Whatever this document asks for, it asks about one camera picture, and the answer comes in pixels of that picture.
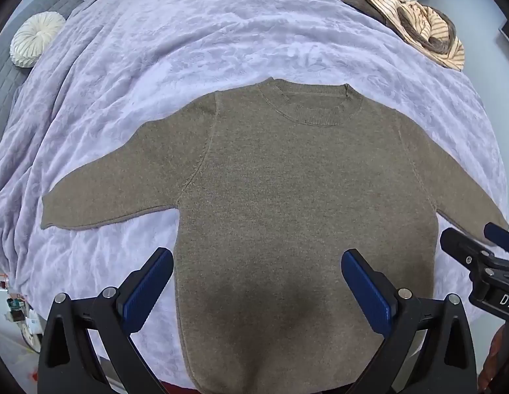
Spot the grey quilted cover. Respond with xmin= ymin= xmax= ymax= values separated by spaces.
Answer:
xmin=0 ymin=0 xmax=83 ymax=150

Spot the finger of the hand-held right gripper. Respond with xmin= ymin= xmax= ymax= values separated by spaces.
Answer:
xmin=440 ymin=227 xmax=498 ymax=280
xmin=483 ymin=222 xmax=509 ymax=260

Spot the lavender plush blanket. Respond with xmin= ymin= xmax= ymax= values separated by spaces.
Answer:
xmin=0 ymin=0 xmax=509 ymax=388

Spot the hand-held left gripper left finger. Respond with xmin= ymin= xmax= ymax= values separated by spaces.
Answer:
xmin=37 ymin=247 xmax=174 ymax=394

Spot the brown knit sweater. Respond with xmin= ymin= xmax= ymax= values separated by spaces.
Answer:
xmin=41 ymin=77 xmax=509 ymax=391

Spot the white round pleated pillow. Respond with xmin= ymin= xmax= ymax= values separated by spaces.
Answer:
xmin=10 ymin=12 xmax=67 ymax=68

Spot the person's right forearm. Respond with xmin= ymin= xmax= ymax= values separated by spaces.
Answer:
xmin=477 ymin=323 xmax=509 ymax=394

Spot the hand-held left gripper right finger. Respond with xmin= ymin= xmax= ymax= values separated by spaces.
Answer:
xmin=341 ymin=249 xmax=477 ymax=394

